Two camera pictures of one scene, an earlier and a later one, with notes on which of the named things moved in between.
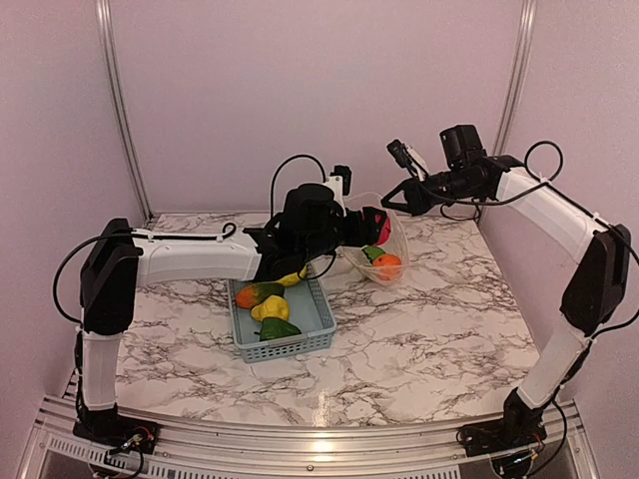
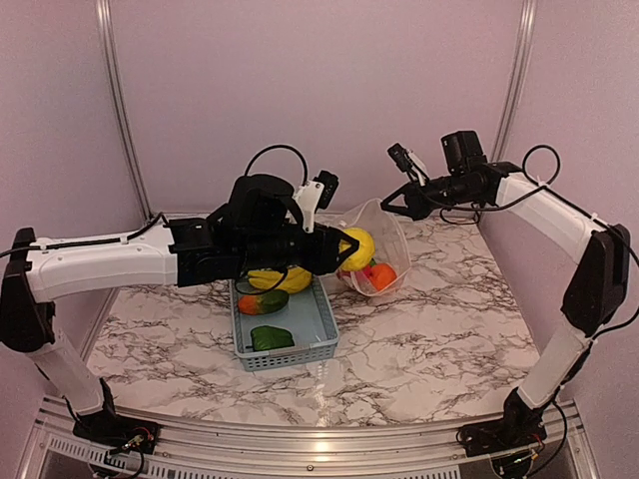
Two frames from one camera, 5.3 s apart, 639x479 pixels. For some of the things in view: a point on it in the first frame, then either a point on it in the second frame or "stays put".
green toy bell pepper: [276, 328] -> [266, 337]
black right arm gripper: [416, 203] stays put
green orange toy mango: [250, 294] -> [264, 302]
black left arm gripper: [371, 232] -> [325, 257]
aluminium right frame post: [526, 22] stays put
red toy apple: [384, 232] -> [365, 275]
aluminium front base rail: [53, 449] stays put
